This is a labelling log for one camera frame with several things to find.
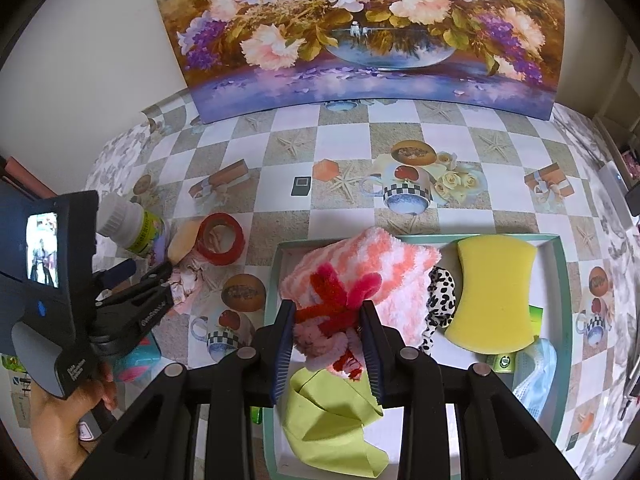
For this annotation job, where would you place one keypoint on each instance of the light blue mesh cloth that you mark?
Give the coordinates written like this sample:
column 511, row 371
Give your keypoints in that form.
column 537, row 375

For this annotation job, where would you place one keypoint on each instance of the white plastic bottle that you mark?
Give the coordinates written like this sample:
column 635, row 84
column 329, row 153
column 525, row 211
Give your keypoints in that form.
column 140, row 227

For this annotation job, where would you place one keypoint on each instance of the reddish-brown board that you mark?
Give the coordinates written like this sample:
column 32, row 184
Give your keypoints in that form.
column 25, row 175

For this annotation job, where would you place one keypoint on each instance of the leopard print scrunchie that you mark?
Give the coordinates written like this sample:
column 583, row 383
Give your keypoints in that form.
column 440, row 295

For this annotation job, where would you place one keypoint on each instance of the person's left hand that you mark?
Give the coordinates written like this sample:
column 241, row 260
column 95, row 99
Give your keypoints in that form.
column 55, row 430

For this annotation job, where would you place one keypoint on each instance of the lime green cloth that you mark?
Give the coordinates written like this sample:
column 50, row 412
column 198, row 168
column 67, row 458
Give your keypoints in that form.
column 325, row 410

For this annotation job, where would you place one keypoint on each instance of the red tape roll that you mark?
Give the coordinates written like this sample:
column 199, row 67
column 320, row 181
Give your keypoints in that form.
column 236, row 250

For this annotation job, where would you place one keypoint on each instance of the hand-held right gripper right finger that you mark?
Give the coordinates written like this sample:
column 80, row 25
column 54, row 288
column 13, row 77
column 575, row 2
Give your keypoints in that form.
column 373, row 360

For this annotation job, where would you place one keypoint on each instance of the red and pink chenille bundle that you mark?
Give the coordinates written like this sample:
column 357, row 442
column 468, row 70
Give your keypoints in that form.
column 330, row 310

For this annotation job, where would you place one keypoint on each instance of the yellow sponge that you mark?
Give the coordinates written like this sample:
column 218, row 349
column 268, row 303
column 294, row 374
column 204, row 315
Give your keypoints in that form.
column 490, row 295

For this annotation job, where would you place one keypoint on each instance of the pink and white fluffy cloth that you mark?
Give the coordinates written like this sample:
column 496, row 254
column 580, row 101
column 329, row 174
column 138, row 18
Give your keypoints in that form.
column 390, row 270

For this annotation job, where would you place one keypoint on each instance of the crumpled red and white wrapper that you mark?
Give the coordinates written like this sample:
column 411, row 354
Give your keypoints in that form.
column 187, row 285

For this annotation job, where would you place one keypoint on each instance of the checkered printed tablecloth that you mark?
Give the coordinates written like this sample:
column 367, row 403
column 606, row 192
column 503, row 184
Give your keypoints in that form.
column 350, row 220

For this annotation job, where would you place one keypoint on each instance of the small green box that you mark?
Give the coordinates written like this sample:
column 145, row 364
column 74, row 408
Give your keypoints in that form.
column 502, row 362

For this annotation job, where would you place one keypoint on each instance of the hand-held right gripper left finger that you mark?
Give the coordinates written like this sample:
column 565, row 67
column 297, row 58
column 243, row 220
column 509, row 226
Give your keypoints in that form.
column 281, row 355

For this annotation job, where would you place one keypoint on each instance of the flower painting canvas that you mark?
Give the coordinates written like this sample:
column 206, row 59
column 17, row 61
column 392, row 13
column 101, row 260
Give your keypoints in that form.
column 350, row 10

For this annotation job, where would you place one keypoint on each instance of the peach round sponge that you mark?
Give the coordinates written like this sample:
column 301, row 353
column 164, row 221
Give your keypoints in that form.
column 181, row 245

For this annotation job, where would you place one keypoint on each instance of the white tray with teal rim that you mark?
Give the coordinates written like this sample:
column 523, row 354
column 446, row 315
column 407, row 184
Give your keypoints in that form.
column 547, row 285

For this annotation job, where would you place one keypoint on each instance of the printed paper cards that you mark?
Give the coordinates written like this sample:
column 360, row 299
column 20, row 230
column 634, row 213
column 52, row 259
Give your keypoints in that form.
column 17, row 390

